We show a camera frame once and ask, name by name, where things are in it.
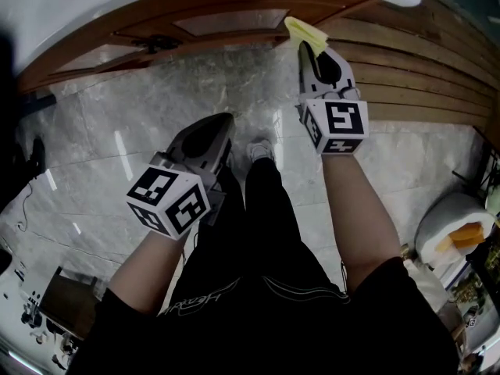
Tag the person's black trousers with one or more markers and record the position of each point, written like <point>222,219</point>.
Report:
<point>265,229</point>

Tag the black metal rack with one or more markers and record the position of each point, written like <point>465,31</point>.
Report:
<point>488,170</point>

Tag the person's left forearm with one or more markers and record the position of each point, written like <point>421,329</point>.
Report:
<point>148,272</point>

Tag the orange cushion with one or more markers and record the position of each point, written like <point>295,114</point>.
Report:
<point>466,234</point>

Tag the wooden slatted panel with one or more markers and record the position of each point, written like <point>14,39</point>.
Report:
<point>410,92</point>

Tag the wooden vanity cabinet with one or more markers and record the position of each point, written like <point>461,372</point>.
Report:
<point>195,0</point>

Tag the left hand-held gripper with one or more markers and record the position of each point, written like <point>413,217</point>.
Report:
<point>168,201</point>

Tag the wooden cabinet door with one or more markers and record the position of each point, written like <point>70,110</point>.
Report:
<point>230,22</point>
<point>101,61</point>

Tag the dark wooden chair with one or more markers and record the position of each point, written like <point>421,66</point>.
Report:
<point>66,303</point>

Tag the person's black t-shirt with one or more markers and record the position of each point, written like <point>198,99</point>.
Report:
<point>273,338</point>

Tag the person's right forearm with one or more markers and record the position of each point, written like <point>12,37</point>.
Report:
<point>355,217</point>

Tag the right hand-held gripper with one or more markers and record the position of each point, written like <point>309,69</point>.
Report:
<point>340,123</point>

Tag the yellow cloth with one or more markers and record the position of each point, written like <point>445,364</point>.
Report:
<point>306,33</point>

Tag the person's right white shoe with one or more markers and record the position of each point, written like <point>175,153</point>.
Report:
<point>259,151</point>

